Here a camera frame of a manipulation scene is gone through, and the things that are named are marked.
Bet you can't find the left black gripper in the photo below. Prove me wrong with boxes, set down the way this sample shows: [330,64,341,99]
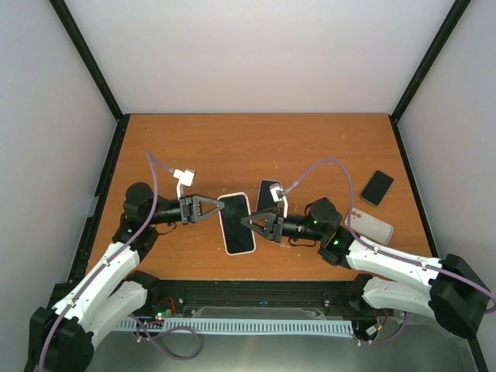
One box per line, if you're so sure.
[147,193,225,224]

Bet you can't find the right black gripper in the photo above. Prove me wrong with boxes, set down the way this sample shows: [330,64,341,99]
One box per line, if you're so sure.
[241,207,326,243]

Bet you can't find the clear white phone case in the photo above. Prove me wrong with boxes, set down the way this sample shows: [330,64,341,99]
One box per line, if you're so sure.
[216,191,257,256]

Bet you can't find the lavender phone case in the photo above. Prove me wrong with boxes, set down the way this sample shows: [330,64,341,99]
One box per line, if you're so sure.
[255,179,283,218]

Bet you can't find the black phone green edge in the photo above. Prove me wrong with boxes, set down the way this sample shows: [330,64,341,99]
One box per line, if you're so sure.
[360,170,394,206]

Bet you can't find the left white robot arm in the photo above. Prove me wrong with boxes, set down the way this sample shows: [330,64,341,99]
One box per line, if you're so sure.
[28,182,225,371]

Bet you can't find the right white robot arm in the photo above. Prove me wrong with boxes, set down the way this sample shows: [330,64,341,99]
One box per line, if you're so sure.
[241,198,495,339]

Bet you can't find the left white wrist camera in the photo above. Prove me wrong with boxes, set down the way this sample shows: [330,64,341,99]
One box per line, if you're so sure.
[173,168,195,199]

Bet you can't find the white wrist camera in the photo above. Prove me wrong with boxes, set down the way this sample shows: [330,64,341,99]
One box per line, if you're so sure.
[173,168,195,199]
[269,183,288,218]

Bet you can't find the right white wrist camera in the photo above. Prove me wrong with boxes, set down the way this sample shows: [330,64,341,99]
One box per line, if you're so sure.
[269,183,288,218]

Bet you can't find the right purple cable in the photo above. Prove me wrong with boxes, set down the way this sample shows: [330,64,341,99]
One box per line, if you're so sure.
[284,157,496,346]

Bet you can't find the purple cable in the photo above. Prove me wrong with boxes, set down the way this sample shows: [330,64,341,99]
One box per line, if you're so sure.
[36,150,201,372]
[284,157,496,346]

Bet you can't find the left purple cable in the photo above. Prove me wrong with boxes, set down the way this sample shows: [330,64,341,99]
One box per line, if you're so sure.
[36,150,201,372]

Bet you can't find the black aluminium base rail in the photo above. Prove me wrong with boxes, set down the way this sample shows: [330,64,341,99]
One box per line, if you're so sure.
[133,280,376,321]

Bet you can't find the left black frame post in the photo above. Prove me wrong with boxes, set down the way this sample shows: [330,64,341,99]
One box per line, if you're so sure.
[49,0,131,121]

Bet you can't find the black frame post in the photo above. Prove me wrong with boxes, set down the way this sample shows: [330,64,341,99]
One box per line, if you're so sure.
[49,0,131,121]
[390,0,473,122]

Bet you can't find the light blue cable duct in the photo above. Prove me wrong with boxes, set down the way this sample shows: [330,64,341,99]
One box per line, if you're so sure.
[115,317,356,335]

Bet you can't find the right black frame post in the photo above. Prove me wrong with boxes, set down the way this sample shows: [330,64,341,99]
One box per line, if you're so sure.
[390,0,473,122]

